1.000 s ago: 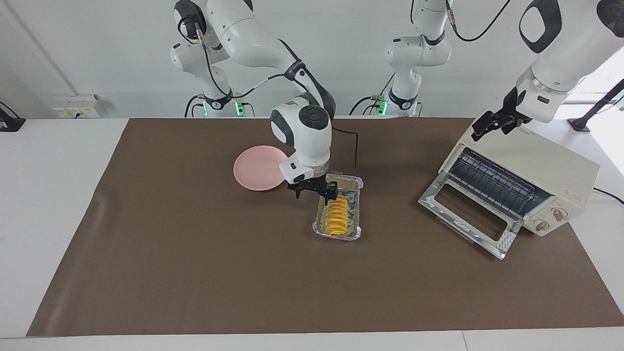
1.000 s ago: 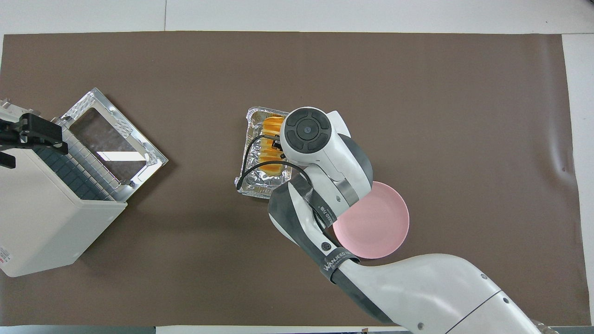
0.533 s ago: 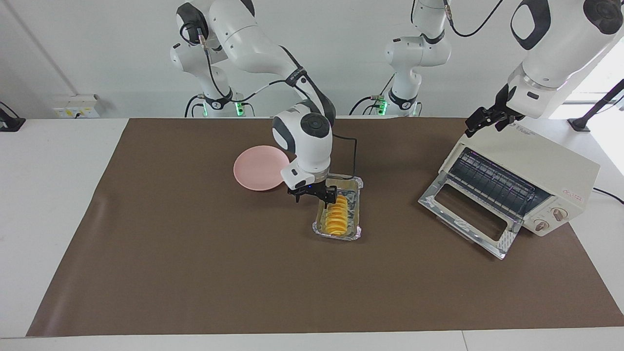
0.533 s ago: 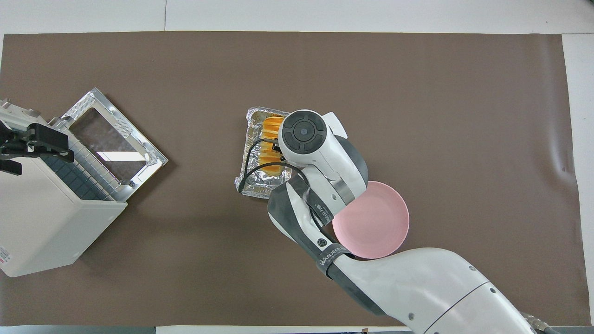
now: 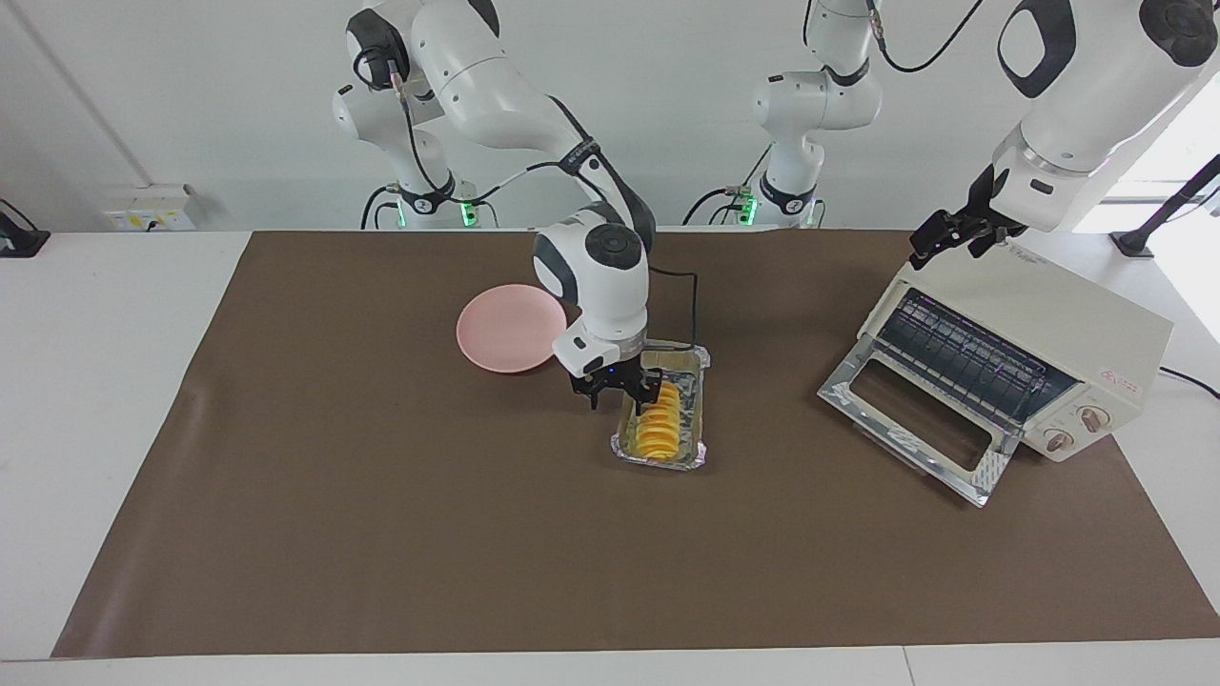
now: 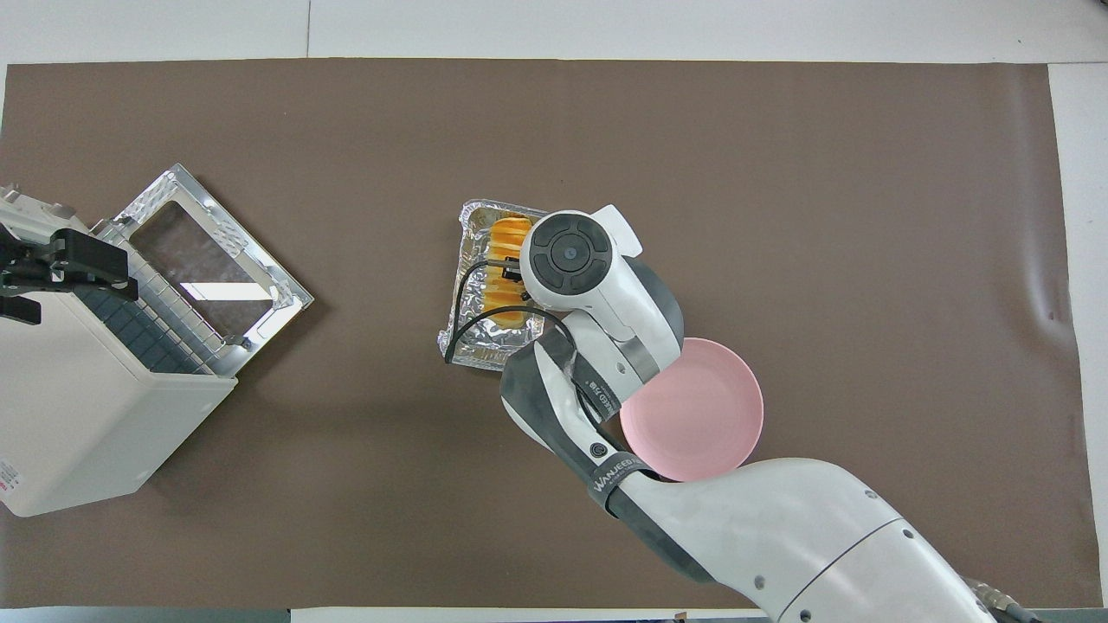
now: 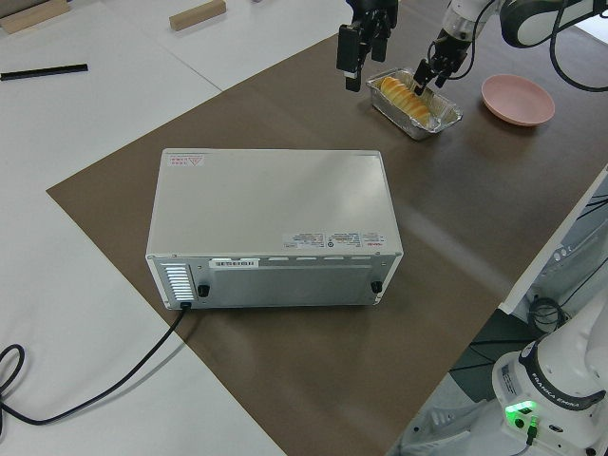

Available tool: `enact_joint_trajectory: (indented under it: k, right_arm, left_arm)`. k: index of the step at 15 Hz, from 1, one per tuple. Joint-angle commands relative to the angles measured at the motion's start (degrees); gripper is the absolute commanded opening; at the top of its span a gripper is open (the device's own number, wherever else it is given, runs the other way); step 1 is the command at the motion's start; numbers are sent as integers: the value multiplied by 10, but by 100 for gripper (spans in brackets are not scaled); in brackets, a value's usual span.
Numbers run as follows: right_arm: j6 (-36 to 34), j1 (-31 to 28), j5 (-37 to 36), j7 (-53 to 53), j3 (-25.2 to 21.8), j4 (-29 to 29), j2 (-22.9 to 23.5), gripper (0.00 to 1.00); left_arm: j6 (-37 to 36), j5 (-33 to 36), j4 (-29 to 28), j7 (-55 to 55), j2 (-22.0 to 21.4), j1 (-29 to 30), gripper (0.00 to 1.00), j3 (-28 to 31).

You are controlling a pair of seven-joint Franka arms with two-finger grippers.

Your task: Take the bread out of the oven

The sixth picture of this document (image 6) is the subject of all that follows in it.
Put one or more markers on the pink round plate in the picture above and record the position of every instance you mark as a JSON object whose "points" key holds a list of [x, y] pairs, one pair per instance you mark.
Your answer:
{"points": [[701, 415]]}

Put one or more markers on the white toaster oven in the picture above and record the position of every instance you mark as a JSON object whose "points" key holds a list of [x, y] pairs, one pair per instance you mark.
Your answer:
{"points": [[78, 407]]}

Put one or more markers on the brown table mat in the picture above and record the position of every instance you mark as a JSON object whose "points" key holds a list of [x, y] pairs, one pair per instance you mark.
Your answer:
{"points": [[537, 130]]}

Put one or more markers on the sliced golden bread loaf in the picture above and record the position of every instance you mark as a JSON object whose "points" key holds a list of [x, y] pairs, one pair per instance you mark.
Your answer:
{"points": [[502, 298]]}

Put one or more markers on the silver glass oven door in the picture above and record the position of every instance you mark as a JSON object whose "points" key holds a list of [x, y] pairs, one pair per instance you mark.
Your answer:
{"points": [[212, 268]]}

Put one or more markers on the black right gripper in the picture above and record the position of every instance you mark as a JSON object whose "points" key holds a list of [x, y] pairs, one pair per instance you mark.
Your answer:
{"points": [[511, 275]]}

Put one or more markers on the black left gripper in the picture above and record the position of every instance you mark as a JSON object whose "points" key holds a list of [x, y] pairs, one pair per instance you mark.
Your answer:
{"points": [[82, 255]]}

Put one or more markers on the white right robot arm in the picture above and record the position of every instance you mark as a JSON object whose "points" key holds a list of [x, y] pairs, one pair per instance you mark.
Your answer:
{"points": [[692, 519]]}

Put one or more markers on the aluminium foil tray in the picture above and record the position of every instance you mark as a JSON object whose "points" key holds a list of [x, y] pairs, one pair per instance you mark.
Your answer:
{"points": [[472, 320]]}

